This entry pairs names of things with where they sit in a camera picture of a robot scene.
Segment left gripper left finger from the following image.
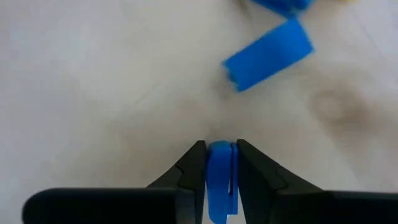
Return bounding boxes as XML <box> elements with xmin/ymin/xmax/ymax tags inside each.
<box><xmin>145</xmin><ymin>139</ymin><xmax>208</xmax><ymax>224</ymax></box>

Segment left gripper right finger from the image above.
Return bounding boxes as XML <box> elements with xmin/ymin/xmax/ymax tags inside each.
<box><xmin>236</xmin><ymin>138</ymin><xmax>323</xmax><ymax>224</ymax></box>

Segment blue mini stapler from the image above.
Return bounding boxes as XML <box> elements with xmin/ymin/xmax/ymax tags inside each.
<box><xmin>205</xmin><ymin>140</ymin><xmax>239</xmax><ymax>224</ymax></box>
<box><xmin>222</xmin><ymin>17</ymin><xmax>315</xmax><ymax>93</ymax></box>

